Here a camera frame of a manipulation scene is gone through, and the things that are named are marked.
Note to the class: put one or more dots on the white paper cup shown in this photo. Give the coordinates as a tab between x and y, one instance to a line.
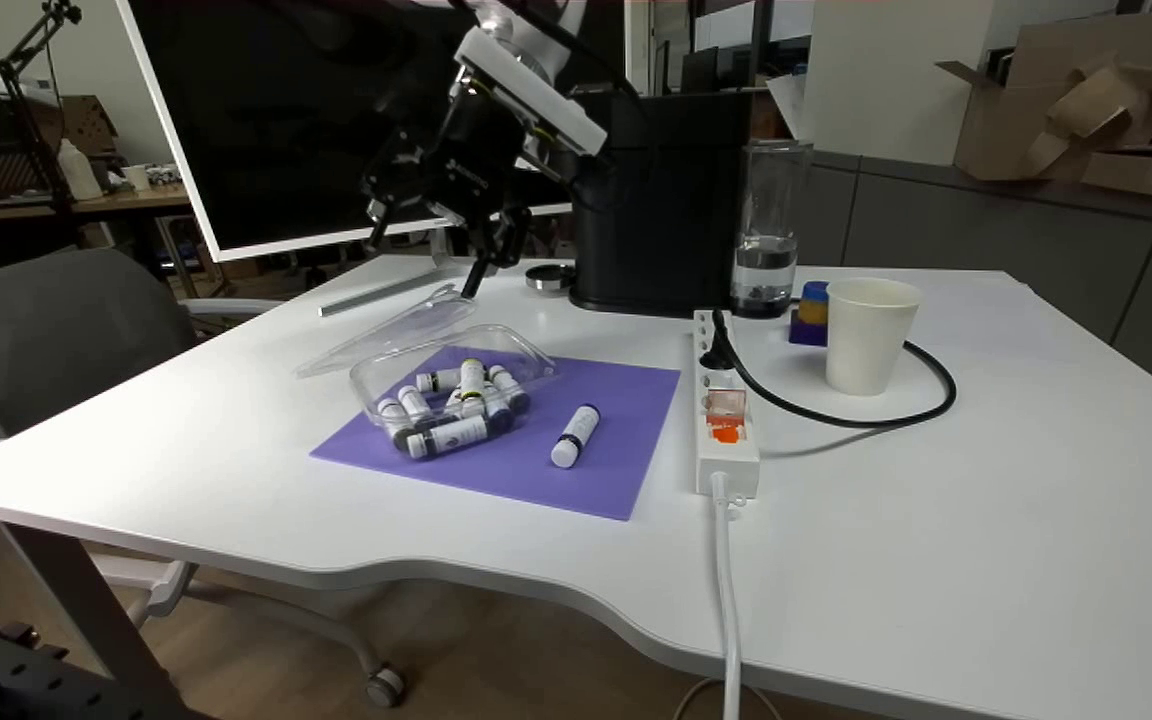
870	335

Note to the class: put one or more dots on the small blue-capped bottle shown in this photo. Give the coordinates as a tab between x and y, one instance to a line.
811	317

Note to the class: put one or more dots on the grey office chair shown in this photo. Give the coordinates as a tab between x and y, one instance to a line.
40	335

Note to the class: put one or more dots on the black coffee machine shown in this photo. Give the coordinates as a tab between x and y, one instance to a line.
668	200

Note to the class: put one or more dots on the grey table leg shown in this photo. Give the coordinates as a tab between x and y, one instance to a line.
80	602

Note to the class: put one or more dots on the white power strip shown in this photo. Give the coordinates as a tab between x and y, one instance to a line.
724	461

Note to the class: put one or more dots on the black perforated plate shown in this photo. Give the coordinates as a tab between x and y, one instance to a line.
31	680

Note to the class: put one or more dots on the silver round tray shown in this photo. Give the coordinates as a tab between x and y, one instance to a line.
552	275

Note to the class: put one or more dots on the purple mat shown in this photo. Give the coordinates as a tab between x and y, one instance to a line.
601	465

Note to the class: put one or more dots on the black power plug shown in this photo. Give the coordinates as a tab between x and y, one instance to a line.
723	346

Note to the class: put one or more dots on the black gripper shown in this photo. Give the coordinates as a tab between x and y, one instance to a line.
481	152

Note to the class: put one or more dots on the clear plastic container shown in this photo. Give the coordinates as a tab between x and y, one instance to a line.
377	363

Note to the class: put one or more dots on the wooden desk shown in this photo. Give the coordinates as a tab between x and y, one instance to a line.
137	200

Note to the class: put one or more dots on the white bottle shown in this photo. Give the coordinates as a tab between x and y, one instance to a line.
76	173

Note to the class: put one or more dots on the clear glass carafe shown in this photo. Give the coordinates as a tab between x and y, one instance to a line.
765	267

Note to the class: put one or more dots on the cream panel board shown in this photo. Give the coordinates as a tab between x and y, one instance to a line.
898	82

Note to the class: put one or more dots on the cardboard box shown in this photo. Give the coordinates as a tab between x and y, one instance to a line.
1069	120

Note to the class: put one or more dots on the white framed monitor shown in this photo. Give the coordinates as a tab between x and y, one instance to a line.
271	120

